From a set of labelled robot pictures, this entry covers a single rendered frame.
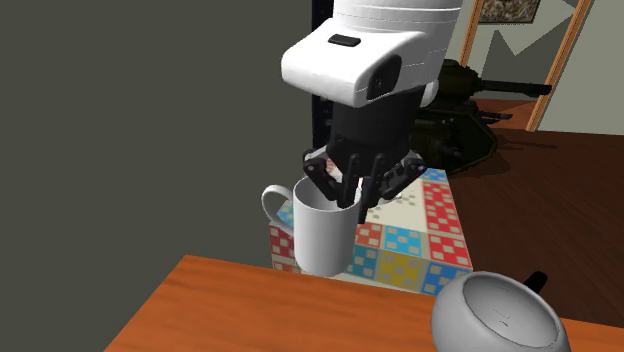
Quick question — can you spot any grey round pot black handle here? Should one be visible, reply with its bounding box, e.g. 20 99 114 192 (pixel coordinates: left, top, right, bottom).
430 270 573 352

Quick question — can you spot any dark green toy tank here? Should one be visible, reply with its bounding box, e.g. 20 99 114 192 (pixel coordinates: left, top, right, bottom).
408 58 555 178

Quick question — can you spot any patterned robot stand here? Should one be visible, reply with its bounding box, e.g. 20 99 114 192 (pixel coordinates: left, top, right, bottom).
268 167 475 297

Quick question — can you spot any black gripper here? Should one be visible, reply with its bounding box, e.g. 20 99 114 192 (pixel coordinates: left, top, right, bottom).
301 86 427 225

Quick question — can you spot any white mug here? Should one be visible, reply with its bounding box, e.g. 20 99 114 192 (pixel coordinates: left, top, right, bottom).
261 174 365 279

